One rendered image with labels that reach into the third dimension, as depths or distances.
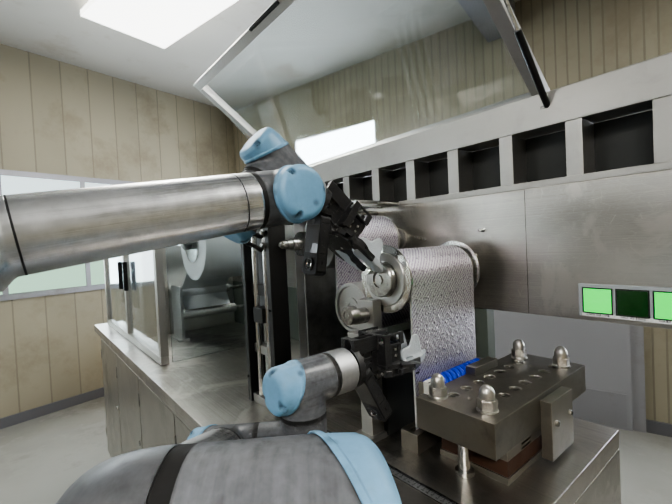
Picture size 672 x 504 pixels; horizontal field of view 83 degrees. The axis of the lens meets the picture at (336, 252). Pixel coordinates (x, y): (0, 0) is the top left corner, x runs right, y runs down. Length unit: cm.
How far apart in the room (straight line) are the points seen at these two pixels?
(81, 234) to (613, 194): 91
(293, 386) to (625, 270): 70
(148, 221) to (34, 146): 379
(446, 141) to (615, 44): 233
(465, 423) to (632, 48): 294
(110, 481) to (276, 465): 10
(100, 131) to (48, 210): 400
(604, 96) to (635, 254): 33
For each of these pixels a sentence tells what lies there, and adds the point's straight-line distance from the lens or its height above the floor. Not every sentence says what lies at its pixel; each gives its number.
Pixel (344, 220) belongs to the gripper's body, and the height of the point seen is 138.
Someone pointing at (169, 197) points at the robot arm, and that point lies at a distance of 45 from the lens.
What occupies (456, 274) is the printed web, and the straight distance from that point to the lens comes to 94.
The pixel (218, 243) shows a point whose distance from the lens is 168.
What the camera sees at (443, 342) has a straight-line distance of 92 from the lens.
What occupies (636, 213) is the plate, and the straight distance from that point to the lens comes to 96.
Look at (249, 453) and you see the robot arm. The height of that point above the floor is 120.
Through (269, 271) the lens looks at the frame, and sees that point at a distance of 98.
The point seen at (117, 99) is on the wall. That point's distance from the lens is 459.
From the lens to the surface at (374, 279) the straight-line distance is 84.
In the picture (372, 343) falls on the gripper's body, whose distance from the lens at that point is 72.
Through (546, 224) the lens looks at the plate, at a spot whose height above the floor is 135.
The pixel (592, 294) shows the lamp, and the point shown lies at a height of 120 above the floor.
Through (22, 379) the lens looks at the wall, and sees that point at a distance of 418.
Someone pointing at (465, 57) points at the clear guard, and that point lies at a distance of 107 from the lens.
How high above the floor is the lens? 133
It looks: 1 degrees down
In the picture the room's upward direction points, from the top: 3 degrees counter-clockwise
